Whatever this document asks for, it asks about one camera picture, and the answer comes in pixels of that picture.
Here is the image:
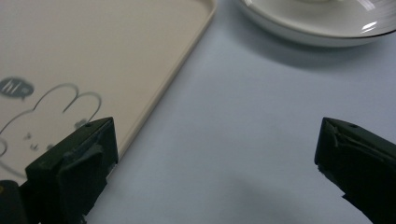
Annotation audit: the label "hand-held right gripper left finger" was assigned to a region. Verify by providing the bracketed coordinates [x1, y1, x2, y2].
[19, 117, 120, 224]

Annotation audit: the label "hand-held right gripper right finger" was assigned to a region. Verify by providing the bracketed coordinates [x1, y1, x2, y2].
[314, 117, 396, 224]

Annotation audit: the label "cream tray with rabbit drawing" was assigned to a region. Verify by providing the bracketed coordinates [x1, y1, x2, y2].
[0, 0, 218, 187]

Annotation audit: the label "white plate with dark rim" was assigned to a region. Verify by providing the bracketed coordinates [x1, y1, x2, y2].
[235, 0, 396, 49]

